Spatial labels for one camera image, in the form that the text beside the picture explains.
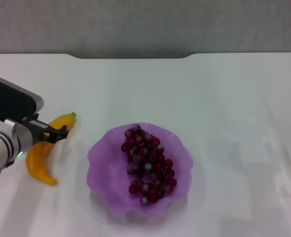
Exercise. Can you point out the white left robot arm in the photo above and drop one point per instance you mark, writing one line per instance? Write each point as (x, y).
(5, 150)

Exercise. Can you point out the purple wavy plastic bowl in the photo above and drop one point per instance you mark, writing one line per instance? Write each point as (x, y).
(106, 172)

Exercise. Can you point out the dark red grape bunch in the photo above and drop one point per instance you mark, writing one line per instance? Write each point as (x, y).
(148, 163)

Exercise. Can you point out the yellow banana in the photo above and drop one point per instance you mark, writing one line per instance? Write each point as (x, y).
(39, 163)

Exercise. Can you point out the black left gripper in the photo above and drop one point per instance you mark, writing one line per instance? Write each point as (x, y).
(38, 128)

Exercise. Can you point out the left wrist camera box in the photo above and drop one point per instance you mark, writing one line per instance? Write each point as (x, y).
(12, 101)

